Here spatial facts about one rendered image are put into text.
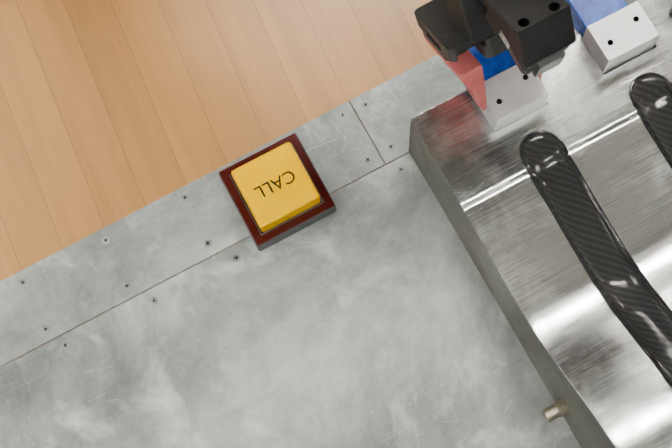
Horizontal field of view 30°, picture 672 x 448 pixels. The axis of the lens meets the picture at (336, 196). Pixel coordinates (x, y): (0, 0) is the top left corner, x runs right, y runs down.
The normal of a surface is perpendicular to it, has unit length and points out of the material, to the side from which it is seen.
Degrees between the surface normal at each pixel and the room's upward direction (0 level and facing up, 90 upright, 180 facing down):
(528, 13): 30
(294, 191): 0
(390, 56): 0
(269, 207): 0
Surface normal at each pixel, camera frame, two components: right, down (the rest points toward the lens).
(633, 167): 0.00, -0.22
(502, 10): -0.27, -0.66
